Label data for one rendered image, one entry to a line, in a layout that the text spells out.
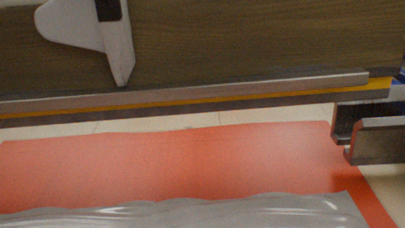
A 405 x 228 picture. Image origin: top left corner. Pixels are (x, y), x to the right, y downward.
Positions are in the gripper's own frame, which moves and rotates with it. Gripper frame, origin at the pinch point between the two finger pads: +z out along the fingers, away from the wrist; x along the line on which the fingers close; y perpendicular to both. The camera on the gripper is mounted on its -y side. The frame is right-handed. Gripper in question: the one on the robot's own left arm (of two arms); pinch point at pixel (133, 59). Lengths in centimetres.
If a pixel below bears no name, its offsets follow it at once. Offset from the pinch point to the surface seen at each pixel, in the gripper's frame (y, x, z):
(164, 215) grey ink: -1.4, 3.7, 12.8
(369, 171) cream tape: -21.6, -1.5, 13.4
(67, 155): 10.8, -7.8, 13.6
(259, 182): -10.4, -0.7, 13.5
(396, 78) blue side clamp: -29.4, -13.5, 8.8
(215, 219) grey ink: -5.8, 4.6, 12.7
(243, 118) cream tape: -10.7, -14.0, 13.5
